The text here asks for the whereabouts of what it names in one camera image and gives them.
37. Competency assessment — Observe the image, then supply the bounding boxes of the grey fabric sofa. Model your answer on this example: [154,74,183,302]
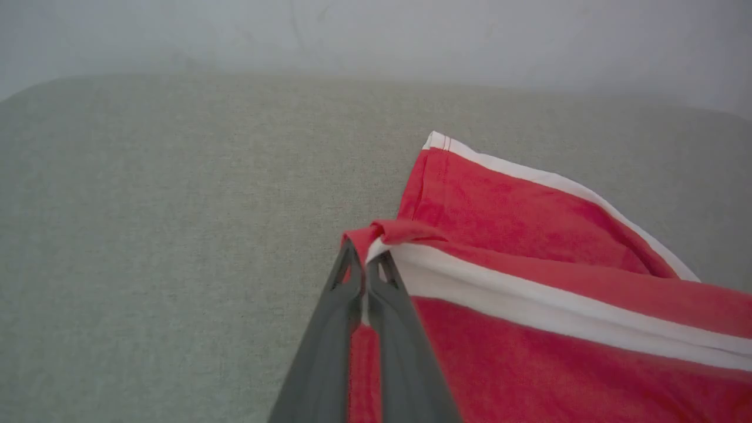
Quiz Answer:
[0,73,752,423]

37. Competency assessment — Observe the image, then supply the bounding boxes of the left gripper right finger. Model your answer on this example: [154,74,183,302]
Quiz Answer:
[364,251,462,423]

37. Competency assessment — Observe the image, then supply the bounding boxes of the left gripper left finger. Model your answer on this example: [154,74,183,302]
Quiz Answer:
[267,237,366,423]

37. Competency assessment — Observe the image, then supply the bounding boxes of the red cloth garment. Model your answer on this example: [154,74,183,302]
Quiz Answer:
[340,130,752,423]

